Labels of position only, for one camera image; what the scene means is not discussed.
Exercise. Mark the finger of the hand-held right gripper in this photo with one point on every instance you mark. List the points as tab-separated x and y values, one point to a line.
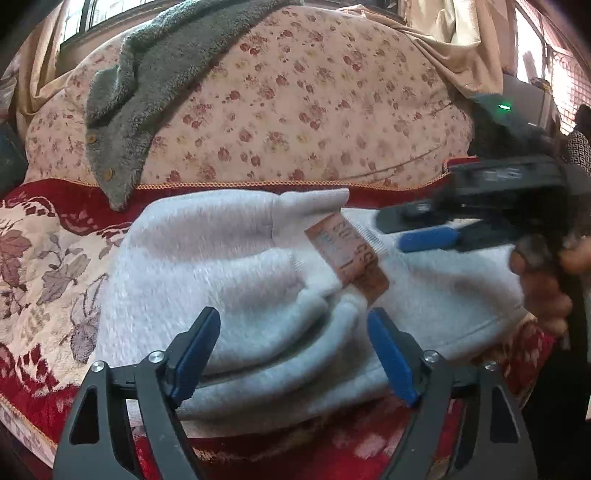
429	241
415	217

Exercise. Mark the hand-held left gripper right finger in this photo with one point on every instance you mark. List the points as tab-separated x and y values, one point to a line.
392	360

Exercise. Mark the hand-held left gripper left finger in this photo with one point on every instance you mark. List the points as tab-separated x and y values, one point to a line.
194	360

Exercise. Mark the light grey sweatshirt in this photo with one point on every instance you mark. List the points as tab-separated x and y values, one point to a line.
207	258

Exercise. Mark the person's right forearm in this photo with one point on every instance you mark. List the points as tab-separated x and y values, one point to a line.
563	392

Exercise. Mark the person's right hand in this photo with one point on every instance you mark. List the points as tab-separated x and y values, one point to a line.
540	295

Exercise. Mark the orange paper tag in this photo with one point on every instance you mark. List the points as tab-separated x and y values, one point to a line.
351	263

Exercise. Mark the window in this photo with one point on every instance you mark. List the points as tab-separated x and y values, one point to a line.
558	69
106	18

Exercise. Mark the beige curtain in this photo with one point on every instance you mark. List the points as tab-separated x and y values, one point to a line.
37	83
461	41

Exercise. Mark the pink floral cushion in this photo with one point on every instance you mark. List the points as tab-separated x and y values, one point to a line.
323	92

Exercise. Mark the red floral blanket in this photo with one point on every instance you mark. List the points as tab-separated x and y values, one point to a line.
46	258

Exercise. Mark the grey fleece jacket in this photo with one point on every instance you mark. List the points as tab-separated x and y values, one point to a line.
138	92

